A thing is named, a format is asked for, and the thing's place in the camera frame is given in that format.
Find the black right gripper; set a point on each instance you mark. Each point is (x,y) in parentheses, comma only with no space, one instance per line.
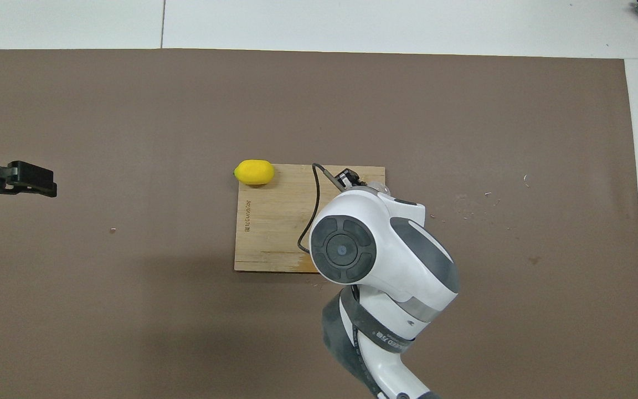
(349,180)

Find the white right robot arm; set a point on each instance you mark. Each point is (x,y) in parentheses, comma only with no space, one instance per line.
(396,249)

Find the yellow lemon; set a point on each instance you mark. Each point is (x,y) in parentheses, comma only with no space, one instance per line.
(254,172)

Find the brown paper table mat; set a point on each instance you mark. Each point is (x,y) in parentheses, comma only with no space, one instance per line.
(130,111)

